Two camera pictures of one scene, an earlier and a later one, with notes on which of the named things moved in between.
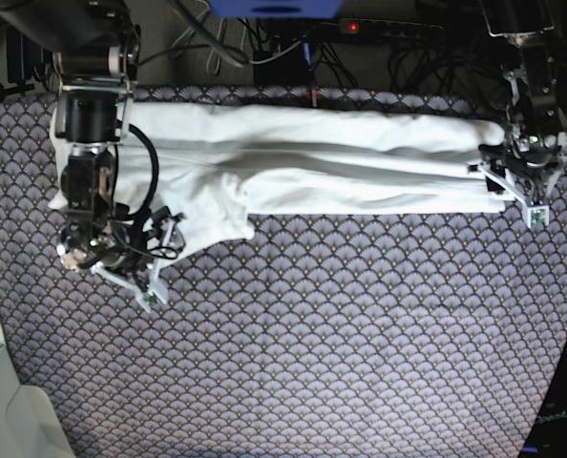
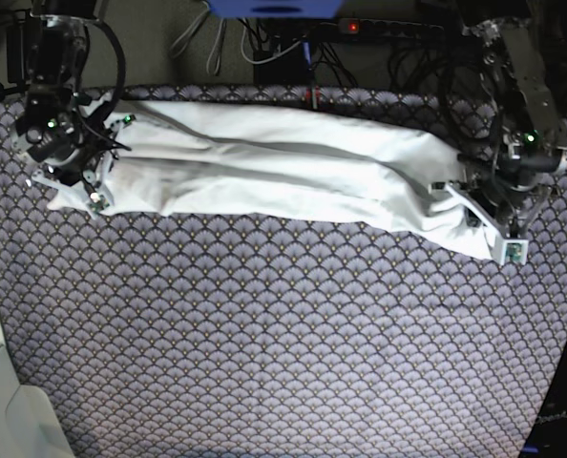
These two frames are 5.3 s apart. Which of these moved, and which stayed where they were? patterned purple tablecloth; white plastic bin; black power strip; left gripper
Moved: left gripper
Stayed: black power strip; white plastic bin; patterned purple tablecloth
